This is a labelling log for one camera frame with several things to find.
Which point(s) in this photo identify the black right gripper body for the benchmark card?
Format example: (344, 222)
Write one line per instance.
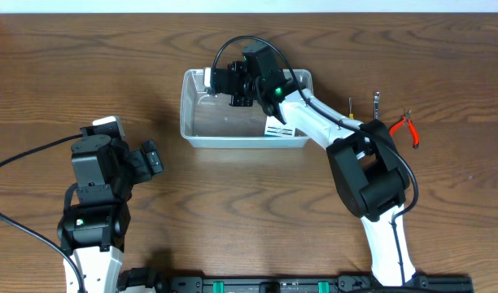
(245, 85)

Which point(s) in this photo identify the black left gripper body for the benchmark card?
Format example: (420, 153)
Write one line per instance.
(133, 170)

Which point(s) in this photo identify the small black orange hammer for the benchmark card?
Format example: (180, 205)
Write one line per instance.
(207, 76)

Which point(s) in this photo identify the clear plastic container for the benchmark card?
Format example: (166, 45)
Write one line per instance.
(208, 121)

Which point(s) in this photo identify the white blue cardboard box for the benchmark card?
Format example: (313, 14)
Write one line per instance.
(279, 129)

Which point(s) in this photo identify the red handled pliers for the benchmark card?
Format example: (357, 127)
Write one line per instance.
(406, 119)

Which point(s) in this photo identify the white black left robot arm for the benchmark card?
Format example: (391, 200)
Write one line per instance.
(95, 213)

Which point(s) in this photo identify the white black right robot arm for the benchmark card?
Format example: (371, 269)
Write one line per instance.
(369, 174)

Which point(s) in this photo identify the black yellow screwdriver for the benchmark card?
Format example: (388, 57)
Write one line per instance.
(350, 109)

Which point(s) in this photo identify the silver wrench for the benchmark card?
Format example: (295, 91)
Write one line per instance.
(376, 100)

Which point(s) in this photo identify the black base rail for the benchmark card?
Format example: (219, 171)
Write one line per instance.
(148, 280)

